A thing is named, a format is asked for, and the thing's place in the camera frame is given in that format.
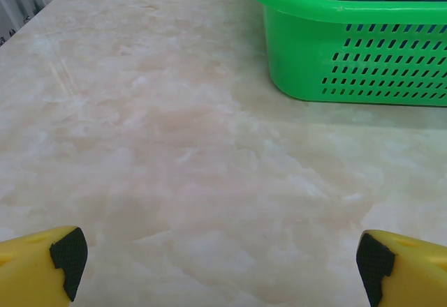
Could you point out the green plastic basket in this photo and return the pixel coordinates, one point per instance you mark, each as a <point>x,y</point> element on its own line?
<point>300,52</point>

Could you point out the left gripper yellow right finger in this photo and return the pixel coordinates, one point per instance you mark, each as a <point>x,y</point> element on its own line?
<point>415,272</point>

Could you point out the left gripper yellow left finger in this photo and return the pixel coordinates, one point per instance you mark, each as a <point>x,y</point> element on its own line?
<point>24,268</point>

